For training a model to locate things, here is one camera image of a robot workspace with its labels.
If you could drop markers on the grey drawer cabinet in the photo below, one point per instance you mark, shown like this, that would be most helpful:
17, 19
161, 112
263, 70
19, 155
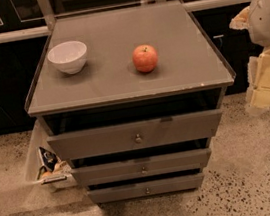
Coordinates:
191, 76

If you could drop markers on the red apple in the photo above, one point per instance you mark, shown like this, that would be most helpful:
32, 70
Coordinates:
145, 58

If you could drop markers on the clear plastic storage bin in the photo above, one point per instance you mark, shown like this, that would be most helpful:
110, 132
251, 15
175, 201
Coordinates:
36, 173

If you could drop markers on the grey top drawer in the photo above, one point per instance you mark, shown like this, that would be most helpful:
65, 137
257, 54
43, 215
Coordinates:
136, 135

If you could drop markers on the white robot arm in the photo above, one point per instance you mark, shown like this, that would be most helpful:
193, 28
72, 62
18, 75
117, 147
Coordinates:
255, 18

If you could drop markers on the white ceramic bowl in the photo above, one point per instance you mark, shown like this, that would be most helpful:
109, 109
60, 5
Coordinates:
68, 57

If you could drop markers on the dark snack bag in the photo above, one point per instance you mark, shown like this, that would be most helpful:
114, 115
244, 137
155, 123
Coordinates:
48, 159

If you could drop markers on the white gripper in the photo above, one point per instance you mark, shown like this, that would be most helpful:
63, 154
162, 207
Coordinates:
269, 20

